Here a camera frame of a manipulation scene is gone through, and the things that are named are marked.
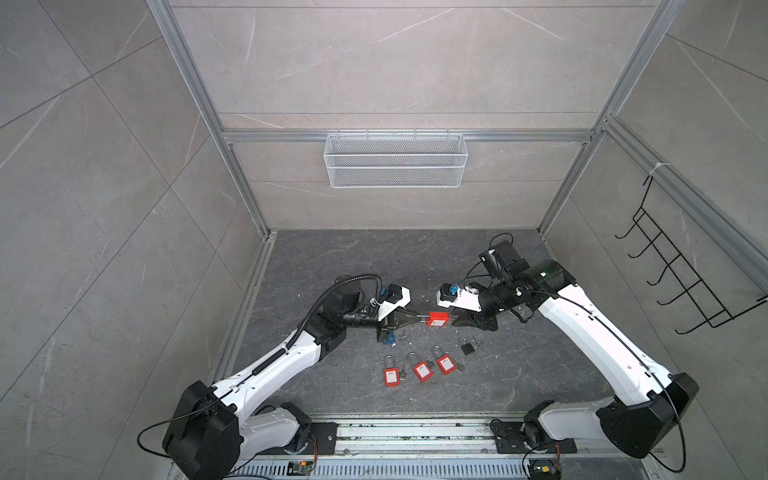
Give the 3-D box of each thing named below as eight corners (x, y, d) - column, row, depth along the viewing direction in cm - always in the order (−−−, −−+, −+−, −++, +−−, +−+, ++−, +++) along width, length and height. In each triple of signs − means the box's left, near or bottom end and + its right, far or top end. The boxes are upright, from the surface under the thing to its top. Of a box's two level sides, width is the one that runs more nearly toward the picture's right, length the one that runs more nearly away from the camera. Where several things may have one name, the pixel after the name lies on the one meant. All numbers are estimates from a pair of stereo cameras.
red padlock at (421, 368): (422, 383, 84) (423, 381, 83) (405, 357, 89) (405, 355, 87) (432, 376, 85) (433, 374, 84) (415, 351, 90) (415, 348, 89)
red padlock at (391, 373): (384, 386, 84) (384, 384, 82) (384, 357, 89) (384, 354, 87) (400, 386, 84) (400, 384, 82) (399, 357, 89) (399, 354, 87)
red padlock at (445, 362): (444, 375, 86) (445, 373, 84) (429, 350, 90) (430, 347, 89) (455, 369, 87) (456, 367, 85) (439, 345, 91) (440, 342, 90)
